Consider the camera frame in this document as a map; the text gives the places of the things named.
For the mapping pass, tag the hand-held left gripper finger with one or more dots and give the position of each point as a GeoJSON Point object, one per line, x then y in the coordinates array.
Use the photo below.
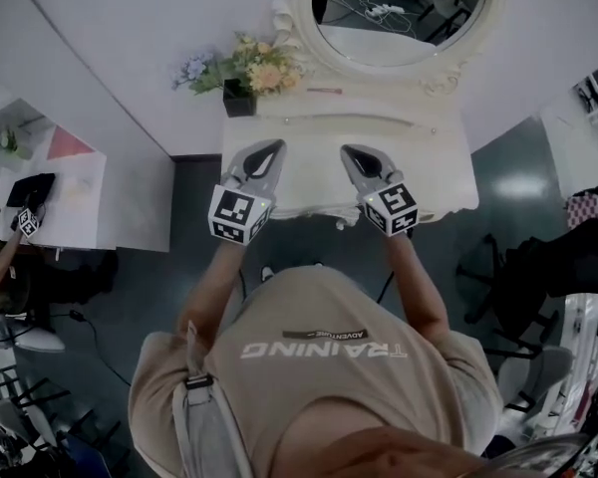
{"type": "Point", "coordinates": [238, 165]}
{"type": "Point", "coordinates": [271, 179]}

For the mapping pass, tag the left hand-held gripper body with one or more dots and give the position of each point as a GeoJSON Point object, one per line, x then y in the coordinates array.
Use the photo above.
{"type": "Point", "coordinates": [234, 214]}

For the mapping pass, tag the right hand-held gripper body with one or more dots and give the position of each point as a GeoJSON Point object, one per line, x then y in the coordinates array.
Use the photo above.
{"type": "Point", "coordinates": [393, 207]}

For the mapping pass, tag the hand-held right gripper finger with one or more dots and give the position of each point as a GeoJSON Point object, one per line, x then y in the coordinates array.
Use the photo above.
{"type": "Point", "coordinates": [361, 182]}
{"type": "Point", "coordinates": [383, 165]}

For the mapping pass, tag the person's right forearm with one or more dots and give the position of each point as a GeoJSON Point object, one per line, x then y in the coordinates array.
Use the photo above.
{"type": "Point", "coordinates": [418, 287]}

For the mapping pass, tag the person's left forearm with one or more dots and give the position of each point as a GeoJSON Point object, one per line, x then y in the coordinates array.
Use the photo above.
{"type": "Point", "coordinates": [211, 287]}

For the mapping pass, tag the cream vanity dressing table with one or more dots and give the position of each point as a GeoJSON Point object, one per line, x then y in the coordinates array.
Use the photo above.
{"type": "Point", "coordinates": [319, 167]}

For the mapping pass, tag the person's left shoe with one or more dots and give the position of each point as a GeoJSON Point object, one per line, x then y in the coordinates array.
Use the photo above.
{"type": "Point", "coordinates": [267, 273]}

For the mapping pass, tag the flower bouquet in black pot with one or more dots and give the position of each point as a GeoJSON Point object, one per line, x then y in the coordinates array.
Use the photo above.
{"type": "Point", "coordinates": [239, 97]}

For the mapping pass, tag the white desk with cubby shelf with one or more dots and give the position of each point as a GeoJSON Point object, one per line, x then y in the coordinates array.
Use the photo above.
{"type": "Point", "coordinates": [119, 197]}

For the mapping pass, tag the oval cream-framed mirror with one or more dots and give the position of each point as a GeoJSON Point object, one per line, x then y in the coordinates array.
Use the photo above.
{"type": "Point", "coordinates": [398, 38]}

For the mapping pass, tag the black office chair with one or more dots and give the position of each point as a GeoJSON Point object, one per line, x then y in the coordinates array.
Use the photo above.
{"type": "Point", "coordinates": [538, 277]}

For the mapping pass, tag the pink panel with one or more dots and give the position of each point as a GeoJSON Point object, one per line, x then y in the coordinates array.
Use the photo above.
{"type": "Point", "coordinates": [70, 145]}

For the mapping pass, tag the person's beige printed t-shirt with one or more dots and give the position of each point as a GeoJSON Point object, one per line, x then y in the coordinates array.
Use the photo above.
{"type": "Point", "coordinates": [329, 381]}

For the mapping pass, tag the checkered cloth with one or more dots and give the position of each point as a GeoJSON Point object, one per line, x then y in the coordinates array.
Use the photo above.
{"type": "Point", "coordinates": [590, 209]}

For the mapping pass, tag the black tablet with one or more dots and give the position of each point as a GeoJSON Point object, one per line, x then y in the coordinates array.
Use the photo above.
{"type": "Point", "coordinates": [30, 190]}

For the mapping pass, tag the grey office chair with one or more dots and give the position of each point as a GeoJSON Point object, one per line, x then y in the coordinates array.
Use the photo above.
{"type": "Point", "coordinates": [533, 376]}

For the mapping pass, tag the small potted plant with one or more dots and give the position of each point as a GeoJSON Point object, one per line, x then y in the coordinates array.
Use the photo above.
{"type": "Point", "coordinates": [7, 142]}

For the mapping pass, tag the white office chair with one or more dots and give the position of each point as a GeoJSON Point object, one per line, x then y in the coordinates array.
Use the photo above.
{"type": "Point", "coordinates": [25, 336]}

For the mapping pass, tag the head-worn camera mount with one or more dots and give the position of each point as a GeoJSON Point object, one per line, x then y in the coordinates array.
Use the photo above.
{"type": "Point", "coordinates": [543, 461]}

